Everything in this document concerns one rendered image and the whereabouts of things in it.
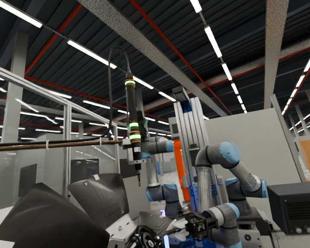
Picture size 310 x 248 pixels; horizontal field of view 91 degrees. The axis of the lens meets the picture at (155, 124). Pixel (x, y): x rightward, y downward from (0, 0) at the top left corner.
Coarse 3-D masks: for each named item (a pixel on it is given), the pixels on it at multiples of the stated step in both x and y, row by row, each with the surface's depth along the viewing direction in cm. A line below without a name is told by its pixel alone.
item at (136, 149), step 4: (128, 68) 70; (128, 72) 69; (128, 76) 68; (132, 76) 69; (132, 144) 60; (136, 144) 60; (132, 148) 60; (136, 148) 59; (140, 148) 61; (132, 152) 60; (136, 152) 59; (140, 152) 60; (136, 156) 59; (140, 156) 60; (136, 164) 59; (140, 164) 59; (136, 168) 58; (140, 168) 58
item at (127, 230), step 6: (126, 216) 52; (114, 222) 50; (120, 222) 51; (126, 222) 51; (132, 222) 51; (108, 228) 49; (114, 228) 49; (126, 228) 49; (132, 228) 49; (114, 234) 48; (120, 234) 48; (126, 234) 48
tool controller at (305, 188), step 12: (276, 192) 73; (288, 192) 71; (300, 192) 70; (276, 204) 74; (288, 204) 70; (300, 204) 69; (276, 216) 76; (288, 216) 70; (300, 216) 69; (288, 228) 70; (300, 228) 69
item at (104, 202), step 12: (84, 180) 62; (96, 180) 64; (108, 180) 65; (120, 180) 67; (72, 192) 57; (84, 192) 58; (96, 192) 58; (108, 192) 59; (120, 192) 60; (84, 204) 54; (96, 204) 55; (108, 204) 55; (120, 204) 55; (96, 216) 51; (108, 216) 52; (120, 216) 52
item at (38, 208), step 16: (32, 192) 31; (48, 192) 33; (16, 208) 28; (32, 208) 30; (48, 208) 32; (64, 208) 34; (0, 224) 26; (16, 224) 27; (32, 224) 29; (48, 224) 30; (64, 224) 32; (80, 224) 35; (96, 224) 37; (16, 240) 26; (32, 240) 28; (48, 240) 29; (64, 240) 31; (80, 240) 33; (96, 240) 36
